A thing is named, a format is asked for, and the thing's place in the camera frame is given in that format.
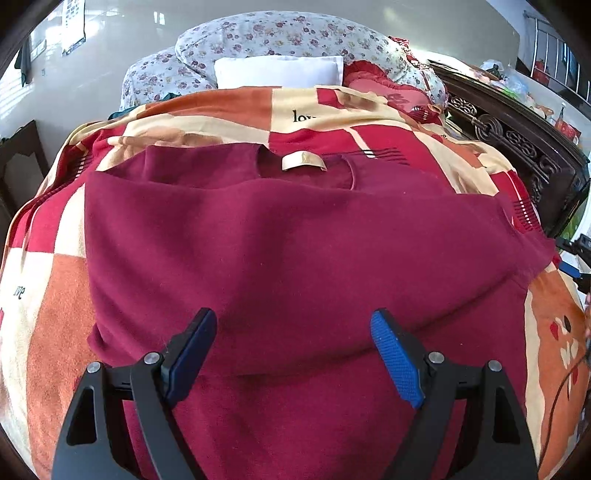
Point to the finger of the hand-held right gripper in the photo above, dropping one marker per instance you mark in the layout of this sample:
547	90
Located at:
571	270
575	247

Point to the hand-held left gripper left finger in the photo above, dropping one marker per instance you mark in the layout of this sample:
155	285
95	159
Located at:
191	350

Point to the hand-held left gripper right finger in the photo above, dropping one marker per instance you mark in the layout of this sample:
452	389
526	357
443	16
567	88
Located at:
397	355

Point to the maroon sweater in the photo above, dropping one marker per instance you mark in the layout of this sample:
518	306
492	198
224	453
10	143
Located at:
300	254

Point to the red orange printed blanket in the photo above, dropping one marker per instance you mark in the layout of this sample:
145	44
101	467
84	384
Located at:
46	300

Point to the pile of plastic bags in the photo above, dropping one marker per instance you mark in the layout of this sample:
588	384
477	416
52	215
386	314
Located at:
508	81

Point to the metal stair railing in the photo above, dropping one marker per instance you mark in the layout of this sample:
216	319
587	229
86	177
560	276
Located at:
558	55

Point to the red frilled pillow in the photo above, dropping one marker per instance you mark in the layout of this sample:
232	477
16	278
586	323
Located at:
392	97

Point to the dark wooden cabinet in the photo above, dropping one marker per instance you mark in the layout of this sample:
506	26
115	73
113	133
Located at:
21	170

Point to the white pillow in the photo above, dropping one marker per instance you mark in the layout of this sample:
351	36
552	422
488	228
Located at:
277	71

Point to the floral quilt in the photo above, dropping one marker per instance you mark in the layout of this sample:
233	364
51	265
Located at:
277	37

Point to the dark hanging cloth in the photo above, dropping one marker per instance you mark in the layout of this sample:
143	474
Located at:
24	60

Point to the dark carved wooden bed frame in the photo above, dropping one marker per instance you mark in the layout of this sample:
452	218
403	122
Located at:
517	134

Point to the wall calendar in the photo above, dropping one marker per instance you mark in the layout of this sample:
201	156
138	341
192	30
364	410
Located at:
74	27

